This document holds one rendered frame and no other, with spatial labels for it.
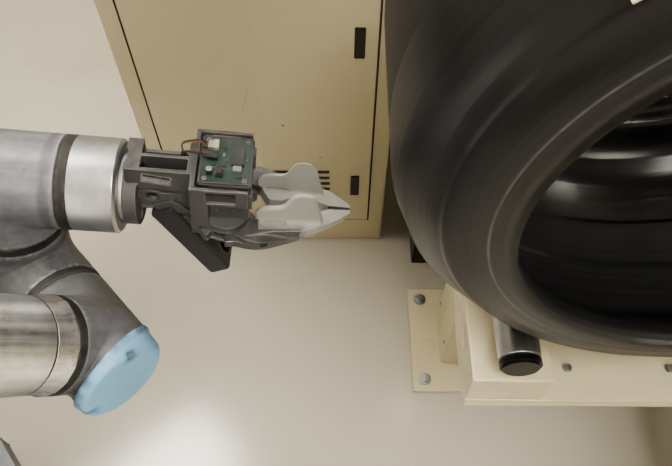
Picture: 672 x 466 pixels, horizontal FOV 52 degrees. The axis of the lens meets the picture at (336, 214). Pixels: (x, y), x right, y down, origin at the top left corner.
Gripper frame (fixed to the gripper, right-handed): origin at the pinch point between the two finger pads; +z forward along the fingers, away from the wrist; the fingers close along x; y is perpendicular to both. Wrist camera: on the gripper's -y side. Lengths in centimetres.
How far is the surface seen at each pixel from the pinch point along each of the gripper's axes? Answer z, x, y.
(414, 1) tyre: 2.4, 0.8, 25.9
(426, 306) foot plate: 34, 40, -96
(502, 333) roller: 18.5, -8.4, -7.5
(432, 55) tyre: 2.9, -5.9, 27.2
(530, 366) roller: 21.1, -11.8, -7.7
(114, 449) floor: -37, 5, -106
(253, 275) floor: -9, 49, -103
